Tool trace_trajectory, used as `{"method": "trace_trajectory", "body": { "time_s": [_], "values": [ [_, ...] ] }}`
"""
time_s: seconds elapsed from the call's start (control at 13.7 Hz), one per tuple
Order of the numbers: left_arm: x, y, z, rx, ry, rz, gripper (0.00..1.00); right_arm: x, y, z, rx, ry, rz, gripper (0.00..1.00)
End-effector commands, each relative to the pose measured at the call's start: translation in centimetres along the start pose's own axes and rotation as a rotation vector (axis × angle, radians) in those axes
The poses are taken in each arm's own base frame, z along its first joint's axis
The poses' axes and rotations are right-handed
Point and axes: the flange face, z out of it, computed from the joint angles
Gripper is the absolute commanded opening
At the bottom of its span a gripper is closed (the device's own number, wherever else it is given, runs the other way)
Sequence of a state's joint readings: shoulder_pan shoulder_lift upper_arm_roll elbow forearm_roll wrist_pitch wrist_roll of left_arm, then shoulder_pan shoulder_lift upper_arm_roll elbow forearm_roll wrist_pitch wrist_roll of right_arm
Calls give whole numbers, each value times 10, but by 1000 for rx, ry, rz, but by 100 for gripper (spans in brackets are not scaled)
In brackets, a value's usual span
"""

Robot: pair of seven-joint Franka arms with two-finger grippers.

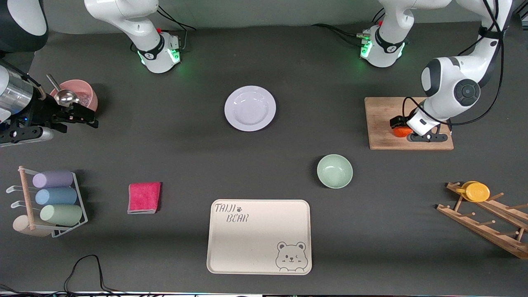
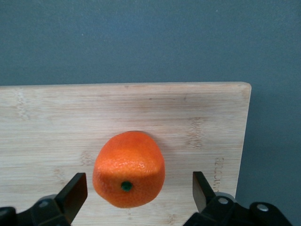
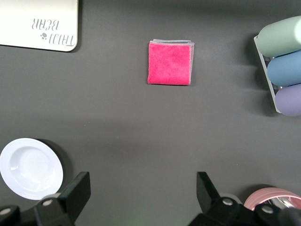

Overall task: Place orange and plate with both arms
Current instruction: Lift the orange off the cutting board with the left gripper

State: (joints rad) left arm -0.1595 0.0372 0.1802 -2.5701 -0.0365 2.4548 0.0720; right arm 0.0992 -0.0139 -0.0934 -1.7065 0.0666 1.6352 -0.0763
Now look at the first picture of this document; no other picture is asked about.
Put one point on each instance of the wooden peg drying rack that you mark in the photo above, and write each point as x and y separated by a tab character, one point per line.
486	233

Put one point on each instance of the blue cup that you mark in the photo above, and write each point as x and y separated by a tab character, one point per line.
56	196

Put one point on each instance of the wooden rack rod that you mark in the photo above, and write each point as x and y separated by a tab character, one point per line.
27	198

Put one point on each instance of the green cup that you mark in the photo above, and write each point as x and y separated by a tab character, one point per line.
61	215

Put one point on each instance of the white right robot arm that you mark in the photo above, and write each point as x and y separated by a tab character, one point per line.
136	24

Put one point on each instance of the pink folded cloth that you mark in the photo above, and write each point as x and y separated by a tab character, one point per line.
144	197

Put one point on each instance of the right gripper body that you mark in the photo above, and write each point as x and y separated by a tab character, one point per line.
41	110

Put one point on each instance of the light green bowl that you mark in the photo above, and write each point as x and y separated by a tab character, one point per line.
334	171

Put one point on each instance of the wooden cutting board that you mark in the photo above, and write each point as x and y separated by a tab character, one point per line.
379	123

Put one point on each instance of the metal scoop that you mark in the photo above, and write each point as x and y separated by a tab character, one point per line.
67	97

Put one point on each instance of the white round plate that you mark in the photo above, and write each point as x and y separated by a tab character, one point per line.
250	108

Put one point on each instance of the beige cup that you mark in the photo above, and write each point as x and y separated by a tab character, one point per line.
20	226

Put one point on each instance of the purple cup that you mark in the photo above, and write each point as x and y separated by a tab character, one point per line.
53	179

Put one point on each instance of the cream bear print tray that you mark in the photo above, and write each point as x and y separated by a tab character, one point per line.
247	243

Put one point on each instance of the pink bowl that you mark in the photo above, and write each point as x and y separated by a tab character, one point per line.
87	93

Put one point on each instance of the yellow cup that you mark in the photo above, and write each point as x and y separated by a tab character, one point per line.
477	192

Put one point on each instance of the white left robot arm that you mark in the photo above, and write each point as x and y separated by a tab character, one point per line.
453	82

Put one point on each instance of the orange fruit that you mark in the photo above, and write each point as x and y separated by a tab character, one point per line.
401	132

